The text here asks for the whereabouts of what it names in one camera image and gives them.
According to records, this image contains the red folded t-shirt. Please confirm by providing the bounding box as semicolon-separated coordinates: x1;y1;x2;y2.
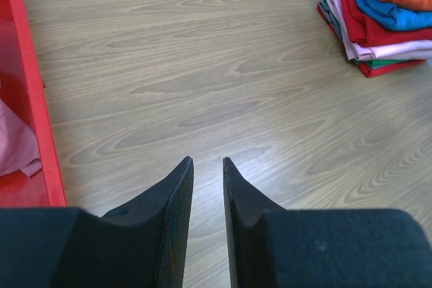
317;8;425;78
340;0;431;47

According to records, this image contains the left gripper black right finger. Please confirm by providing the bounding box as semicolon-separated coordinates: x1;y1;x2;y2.
223;158;431;287

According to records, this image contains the blue folded t-shirt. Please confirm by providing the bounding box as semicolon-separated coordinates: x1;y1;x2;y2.
356;0;431;32

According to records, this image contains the green folded t-shirt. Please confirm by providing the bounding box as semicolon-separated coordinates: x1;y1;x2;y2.
317;0;414;69

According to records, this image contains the red folded t-shirt bottom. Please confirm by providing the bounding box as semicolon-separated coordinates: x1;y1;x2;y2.
317;8;425;78

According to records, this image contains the red plastic bin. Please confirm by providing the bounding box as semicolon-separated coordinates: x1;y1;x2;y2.
1;0;67;208

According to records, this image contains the pink folded t-shirt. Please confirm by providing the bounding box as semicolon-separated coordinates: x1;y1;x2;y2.
326;0;431;61

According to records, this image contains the red folded t-shirt upper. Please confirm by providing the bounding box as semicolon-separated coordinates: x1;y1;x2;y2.
340;0;431;47

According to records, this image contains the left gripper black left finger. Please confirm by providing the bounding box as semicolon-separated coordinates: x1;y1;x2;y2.
1;157;194;287

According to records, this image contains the dusty pink crumpled t-shirt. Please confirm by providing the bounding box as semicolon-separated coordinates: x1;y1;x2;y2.
1;101;42;177

